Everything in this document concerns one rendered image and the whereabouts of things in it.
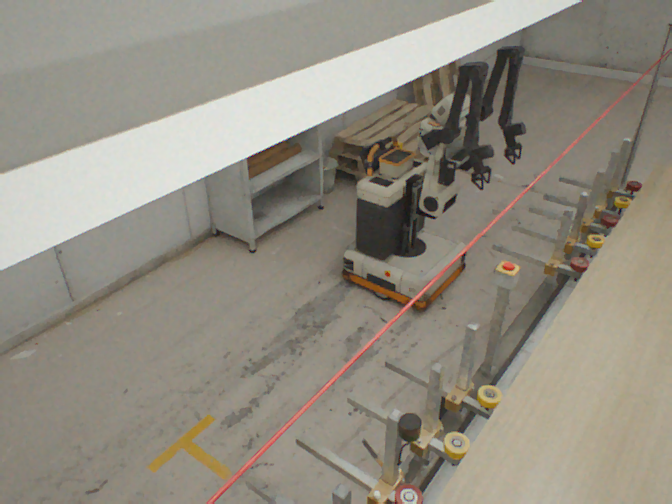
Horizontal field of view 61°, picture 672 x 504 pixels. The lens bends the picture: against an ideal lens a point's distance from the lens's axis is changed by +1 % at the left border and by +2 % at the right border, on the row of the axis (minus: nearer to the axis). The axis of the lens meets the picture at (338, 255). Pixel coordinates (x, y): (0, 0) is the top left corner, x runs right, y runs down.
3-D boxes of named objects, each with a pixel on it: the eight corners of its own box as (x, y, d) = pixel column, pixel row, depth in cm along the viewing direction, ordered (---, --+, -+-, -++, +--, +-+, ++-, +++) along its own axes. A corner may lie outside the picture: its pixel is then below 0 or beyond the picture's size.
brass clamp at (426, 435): (407, 450, 186) (408, 440, 183) (427, 423, 195) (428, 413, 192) (424, 459, 183) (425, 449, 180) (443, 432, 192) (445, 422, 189)
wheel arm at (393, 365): (384, 368, 219) (384, 360, 217) (388, 363, 221) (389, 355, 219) (488, 422, 198) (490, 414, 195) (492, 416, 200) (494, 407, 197)
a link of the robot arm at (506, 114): (516, 46, 309) (508, 50, 302) (526, 47, 306) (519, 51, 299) (503, 121, 333) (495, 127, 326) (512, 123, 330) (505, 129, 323)
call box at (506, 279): (491, 285, 205) (495, 268, 201) (499, 276, 210) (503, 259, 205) (510, 292, 202) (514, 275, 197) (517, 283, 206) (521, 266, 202)
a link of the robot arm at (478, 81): (480, 61, 281) (470, 67, 274) (491, 63, 278) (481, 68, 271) (469, 143, 305) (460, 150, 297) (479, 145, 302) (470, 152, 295)
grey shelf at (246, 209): (212, 235, 453) (181, 33, 367) (286, 194, 513) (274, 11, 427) (252, 253, 431) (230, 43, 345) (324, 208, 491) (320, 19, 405)
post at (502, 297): (480, 372, 230) (496, 283, 205) (485, 365, 233) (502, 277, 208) (490, 377, 228) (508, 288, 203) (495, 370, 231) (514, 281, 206)
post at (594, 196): (575, 248, 315) (597, 169, 288) (577, 245, 317) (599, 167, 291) (582, 250, 313) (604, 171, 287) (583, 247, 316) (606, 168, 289)
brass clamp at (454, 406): (442, 406, 203) (444, 397, 201) (459, 384, 212) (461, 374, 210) (458, 415, 200) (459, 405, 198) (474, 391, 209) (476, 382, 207)
